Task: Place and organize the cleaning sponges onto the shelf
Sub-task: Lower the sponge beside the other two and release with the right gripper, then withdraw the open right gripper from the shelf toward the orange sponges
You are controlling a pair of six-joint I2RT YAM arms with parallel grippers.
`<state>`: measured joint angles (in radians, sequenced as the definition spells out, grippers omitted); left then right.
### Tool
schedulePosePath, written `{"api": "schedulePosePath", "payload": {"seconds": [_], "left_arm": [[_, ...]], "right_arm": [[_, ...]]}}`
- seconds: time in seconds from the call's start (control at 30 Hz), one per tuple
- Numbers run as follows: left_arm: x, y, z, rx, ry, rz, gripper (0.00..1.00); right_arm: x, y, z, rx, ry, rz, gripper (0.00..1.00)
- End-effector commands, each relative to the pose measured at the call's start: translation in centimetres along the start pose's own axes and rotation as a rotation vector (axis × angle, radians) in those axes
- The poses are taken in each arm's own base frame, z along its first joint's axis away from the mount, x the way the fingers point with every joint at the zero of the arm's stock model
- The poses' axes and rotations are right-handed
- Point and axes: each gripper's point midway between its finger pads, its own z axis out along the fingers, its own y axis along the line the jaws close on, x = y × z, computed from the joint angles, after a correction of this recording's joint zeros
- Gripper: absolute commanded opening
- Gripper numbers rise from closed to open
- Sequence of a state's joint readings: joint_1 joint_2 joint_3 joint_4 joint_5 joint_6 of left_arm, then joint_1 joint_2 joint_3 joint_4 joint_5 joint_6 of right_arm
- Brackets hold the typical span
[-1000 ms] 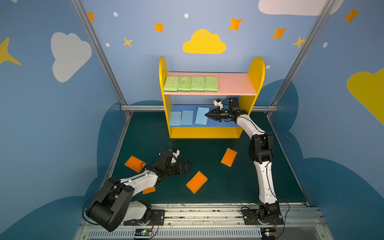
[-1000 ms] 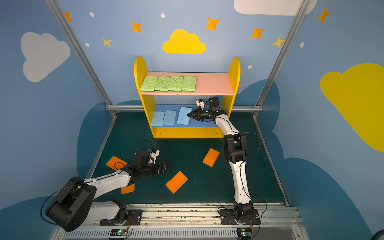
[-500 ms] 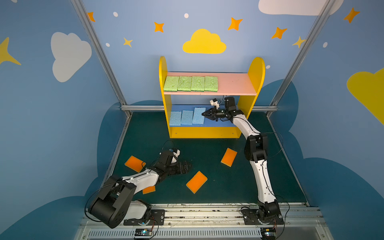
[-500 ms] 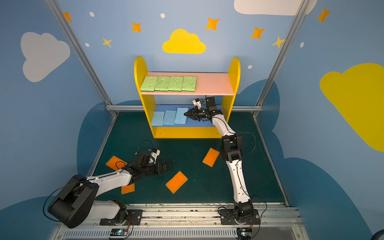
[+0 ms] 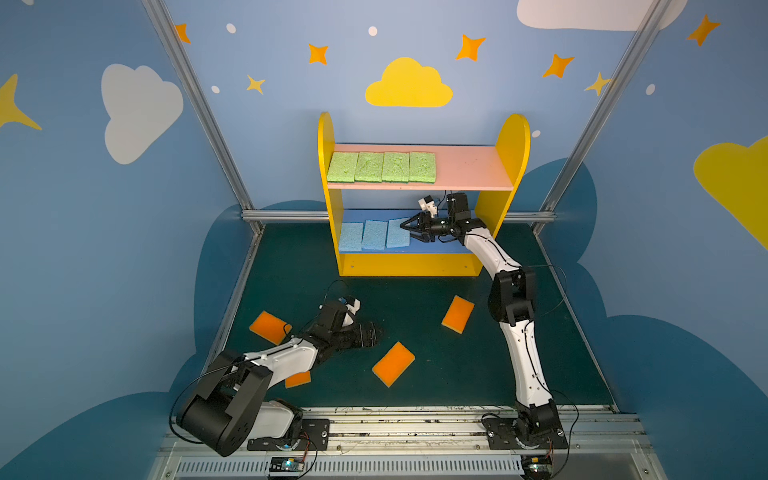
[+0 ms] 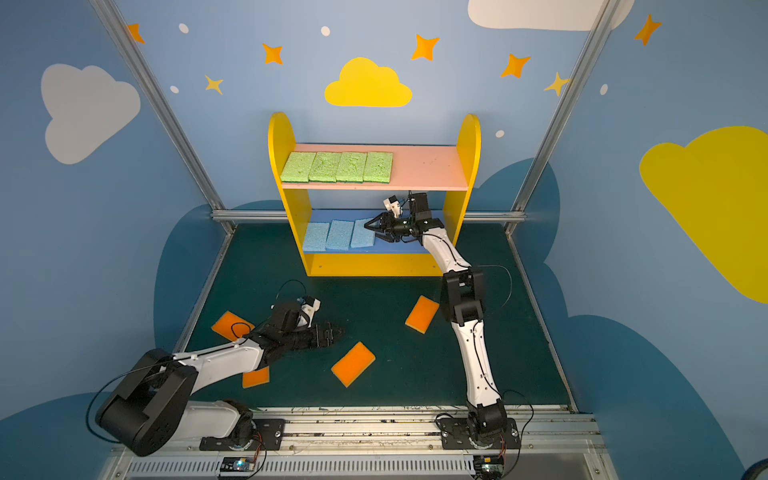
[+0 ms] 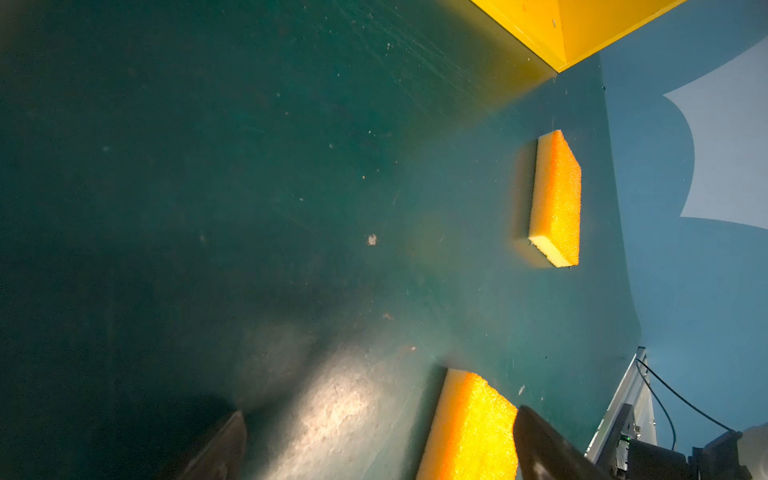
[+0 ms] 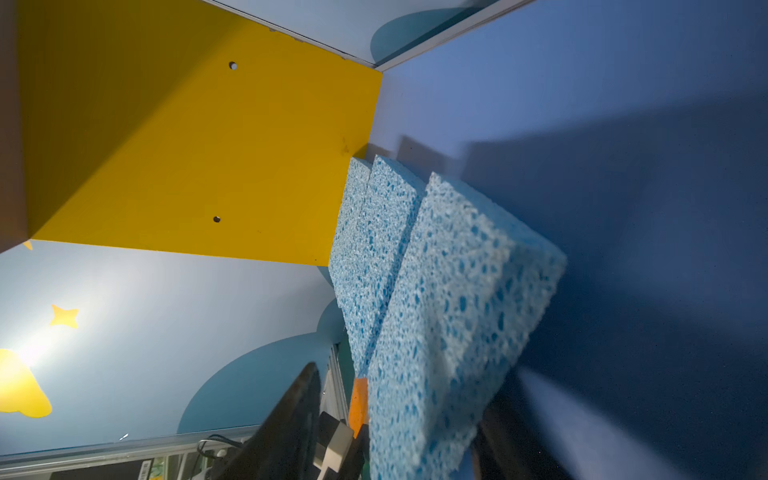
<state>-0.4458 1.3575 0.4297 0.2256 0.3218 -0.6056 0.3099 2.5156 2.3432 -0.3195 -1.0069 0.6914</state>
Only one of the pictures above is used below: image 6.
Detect blue sponge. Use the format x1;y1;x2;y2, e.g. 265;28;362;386
302;222;330;253
350;219;376;249
326;220;354;251

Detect green sponge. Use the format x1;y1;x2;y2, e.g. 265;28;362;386
308;152;341;183
280;151;316;183
364;152;394;184
336;152;367;183

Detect orange sponge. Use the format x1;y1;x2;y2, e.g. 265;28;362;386
211;311;254;342
331;342;376;388
242;367;270;389
405;296;439;334

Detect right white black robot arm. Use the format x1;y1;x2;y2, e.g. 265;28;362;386
364;193;525;448

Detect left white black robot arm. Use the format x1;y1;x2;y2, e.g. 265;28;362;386
86;296;344;456

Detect yellow shelf pink blue boards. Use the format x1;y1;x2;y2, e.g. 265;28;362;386
268;112;482;277

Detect left controller board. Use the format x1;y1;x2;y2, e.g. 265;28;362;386
218;457;257;479

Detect controller board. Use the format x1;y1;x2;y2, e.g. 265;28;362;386
472;455;505;480
218;457;257;479

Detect right controller board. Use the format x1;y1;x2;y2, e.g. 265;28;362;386
472;455;505;480

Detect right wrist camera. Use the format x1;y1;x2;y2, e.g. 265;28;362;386
383;196;402;218

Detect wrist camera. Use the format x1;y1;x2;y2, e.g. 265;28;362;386
383;196;402;218
297;296;321;328

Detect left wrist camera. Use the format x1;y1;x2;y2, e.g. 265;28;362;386
297;296;321;328

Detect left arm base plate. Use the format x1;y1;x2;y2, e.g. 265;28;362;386
199;418;286;452

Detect aluminium rail base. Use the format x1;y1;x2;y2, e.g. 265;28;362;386
100;405;618;479

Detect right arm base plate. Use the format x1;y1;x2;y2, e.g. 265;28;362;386
434;415;521;450

